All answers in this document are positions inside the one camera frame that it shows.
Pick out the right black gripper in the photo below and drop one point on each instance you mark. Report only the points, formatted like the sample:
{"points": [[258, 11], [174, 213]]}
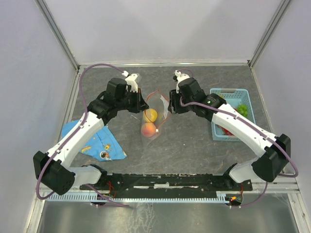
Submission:
{"points": [[173, 107]]}

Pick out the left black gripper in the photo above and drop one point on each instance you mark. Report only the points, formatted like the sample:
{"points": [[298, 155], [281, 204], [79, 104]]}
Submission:
{"points": [[140, 105]]}

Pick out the yellow lemon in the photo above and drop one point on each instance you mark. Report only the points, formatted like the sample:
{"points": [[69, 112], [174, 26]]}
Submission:
{"points": [[150, 115]]}

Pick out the clear zip top bag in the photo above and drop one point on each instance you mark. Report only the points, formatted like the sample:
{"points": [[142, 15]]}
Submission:
{"points": [[160, 103]]}

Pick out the orange peach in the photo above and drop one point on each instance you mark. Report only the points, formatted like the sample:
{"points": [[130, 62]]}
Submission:
{"points": [[148, 129]]}

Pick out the light blue plastic basket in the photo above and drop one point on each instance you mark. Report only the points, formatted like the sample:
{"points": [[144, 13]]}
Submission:
{"points": [[234, 97]]}

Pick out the green grapes bunch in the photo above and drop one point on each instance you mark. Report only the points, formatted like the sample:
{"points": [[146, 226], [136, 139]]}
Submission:
{"points": [[243, 110]]}

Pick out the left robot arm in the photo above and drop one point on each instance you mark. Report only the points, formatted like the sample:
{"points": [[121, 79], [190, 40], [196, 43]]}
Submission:
{"points": [[53, 167]]}

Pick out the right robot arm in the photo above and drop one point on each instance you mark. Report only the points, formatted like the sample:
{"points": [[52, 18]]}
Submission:
{"points": [[272, 152]]}

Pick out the blue patterned cloth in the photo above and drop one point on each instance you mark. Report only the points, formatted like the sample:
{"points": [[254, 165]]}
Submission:
{"points": [[103, 146]]}

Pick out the red strawberry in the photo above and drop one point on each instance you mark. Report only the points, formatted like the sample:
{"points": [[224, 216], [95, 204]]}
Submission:
{"points": [[226, 132]]}

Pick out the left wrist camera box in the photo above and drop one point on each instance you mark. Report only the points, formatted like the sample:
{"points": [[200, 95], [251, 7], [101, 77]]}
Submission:
{"points": [[132, 81]]}

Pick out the aluminium frame back rail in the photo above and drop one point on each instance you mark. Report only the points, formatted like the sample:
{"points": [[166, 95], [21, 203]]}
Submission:
{"points": [[201, 64]]}

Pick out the aluminium frame left post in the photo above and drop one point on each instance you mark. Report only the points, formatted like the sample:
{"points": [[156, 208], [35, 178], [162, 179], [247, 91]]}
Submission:
{"points": [[57, 32]]}

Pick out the aluminium frame post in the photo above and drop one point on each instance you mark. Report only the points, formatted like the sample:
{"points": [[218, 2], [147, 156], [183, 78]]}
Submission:
{"points": [[57, 32], [269, 31]]}

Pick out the aluminium frame right post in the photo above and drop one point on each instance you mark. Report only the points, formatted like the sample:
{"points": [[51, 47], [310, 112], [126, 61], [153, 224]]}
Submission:
{"points": [[269, 31]]}

